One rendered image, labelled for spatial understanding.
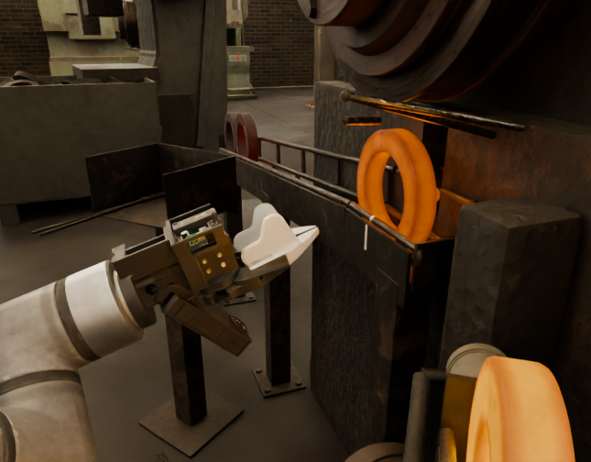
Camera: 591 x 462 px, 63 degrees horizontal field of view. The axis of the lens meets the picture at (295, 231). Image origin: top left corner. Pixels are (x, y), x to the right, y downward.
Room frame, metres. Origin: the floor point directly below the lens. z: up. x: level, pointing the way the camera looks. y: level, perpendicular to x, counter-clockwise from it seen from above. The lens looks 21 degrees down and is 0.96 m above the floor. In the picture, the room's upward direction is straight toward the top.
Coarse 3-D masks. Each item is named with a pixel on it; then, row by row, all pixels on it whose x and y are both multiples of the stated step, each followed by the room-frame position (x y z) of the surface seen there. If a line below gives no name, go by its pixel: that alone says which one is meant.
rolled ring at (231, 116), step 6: (228, 114) 1.70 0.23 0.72; (234, 114) 1.69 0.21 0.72; (228, 120) 1.71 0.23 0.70; (234, 120) 1.66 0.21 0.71; (228, 126) 1.76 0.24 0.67; (234, 126) 1.64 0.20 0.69; (228, 132) 1.77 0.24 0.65; (234, 132) 1.63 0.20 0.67; (228, 138) 1.77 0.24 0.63; (234, 138) 1.64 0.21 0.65; (228, 144) 1.76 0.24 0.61; (234, 144) 1.64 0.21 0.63; (234, 150) 1.64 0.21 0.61
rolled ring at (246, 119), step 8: (240, 120) 1.54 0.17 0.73; (248, 120) 1.49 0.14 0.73; (240, 128) 1.59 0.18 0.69; (248, 128) 1.47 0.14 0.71; (256, 128) 1.48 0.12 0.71; (240, 136) 1.60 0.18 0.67; (248, 136) 1.46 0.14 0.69; (256, 136) 1.47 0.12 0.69; (240, 144) 1.59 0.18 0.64; (248, 144) 1.45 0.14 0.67; (256, 144) 1.46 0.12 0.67; (240, 152) 1.58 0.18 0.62; (248, 152) 1.45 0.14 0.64; (256, 152) 1.46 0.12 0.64; (256, 160) 1.47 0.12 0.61
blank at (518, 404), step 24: (504, 360) 0.25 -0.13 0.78; (480, 384) 0.27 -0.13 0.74; (504, 384) 0.22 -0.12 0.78; (528, 384) 0.22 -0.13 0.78; (552, 384) 0.22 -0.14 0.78; (480, 408) 0.26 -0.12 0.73; (504, 408) 0.20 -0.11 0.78; (528, 408) 0.20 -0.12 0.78; (552, 408) 0.20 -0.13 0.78; (480, 432) 0.25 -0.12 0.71; (504, 432) 0.19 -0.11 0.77; (528, 432) 0.19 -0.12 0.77; (552, 432) 0.19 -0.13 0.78; (480, 456) 0.25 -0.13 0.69; (504, 456) 0.18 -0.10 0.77; (528, 456) 0.18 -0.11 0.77; (552, 456) 0.18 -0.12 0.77
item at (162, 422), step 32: (96, 160) 1.07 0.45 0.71; (128, 160) 1.14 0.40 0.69; (160, 160) 1.21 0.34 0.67; (192, 160) 1.14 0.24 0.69; (224, 160) 1.04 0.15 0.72; (96, 192) 1.06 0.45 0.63; (128, 192) 1.13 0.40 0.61; (192, 192) 0.95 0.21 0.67; (224, 192) 1.03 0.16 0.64; (160, 224) 0.94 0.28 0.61; (192, 352) 1.02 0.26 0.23; (192, 384) 1.02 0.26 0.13; (160, 416) 1.04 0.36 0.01; (192, 416) 1.01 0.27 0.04; (224, 416) 1.04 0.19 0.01; (192, 448) 0.93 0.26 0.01
